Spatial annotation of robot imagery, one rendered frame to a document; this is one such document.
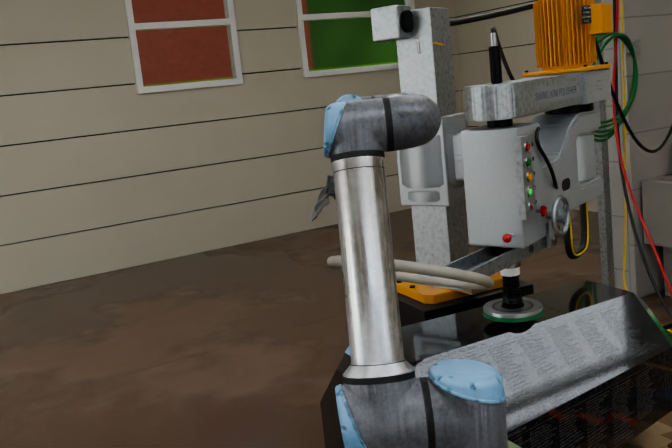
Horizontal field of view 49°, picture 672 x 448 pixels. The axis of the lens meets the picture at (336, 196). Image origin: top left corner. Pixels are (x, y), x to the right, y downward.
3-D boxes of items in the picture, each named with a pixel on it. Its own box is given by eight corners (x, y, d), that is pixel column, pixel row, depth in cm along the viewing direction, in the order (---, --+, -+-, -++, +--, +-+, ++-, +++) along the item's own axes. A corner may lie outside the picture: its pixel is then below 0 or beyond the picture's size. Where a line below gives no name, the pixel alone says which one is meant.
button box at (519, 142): (528, 215, 257) (523, 134, 253) (536, 215, 255) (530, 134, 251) (519, 220, 251) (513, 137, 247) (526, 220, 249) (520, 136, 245)
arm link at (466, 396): (517, 462, 145) (511, 378, 142) (430, 470, 145) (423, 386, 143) (499, 427, 160) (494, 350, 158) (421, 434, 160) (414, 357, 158)
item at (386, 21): (367, 43, 343) (363, 11, 341) (400, 41, 350) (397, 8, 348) (388, 39, 324) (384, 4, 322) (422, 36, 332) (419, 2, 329)
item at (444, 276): (386, 281, 250) (387, 272, 250) (521, 295, 219) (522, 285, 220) (291, 260, 212) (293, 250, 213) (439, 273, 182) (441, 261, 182)
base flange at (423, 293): (377, 283, 372) (376, 274, 371) (458, 265, 392) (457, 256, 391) (428, 305, 328) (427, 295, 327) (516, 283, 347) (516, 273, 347)
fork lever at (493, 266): (512, 242, 292) (511, 230, 292) (559, 245, 280) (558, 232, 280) (420, 286, 239) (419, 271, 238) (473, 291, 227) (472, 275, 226)
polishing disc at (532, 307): (508, 296, 286) (508, 293, 286) (554, 306, 269) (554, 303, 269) (471, 311, 273) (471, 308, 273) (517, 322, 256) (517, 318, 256)
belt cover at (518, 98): (555, 110, 333) (553, 72, 330) (612, 106, 317) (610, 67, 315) (451, 134, 259) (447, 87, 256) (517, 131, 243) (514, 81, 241)
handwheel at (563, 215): (547, 230, 278) (545, 191, 276) (573, 231, 272) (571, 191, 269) (531, 239, 266) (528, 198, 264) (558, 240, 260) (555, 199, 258)
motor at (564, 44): (547, 73, 329) (542, -19, 323) (618, 66, 309) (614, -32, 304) (521, 77, 307) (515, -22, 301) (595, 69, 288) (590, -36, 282)
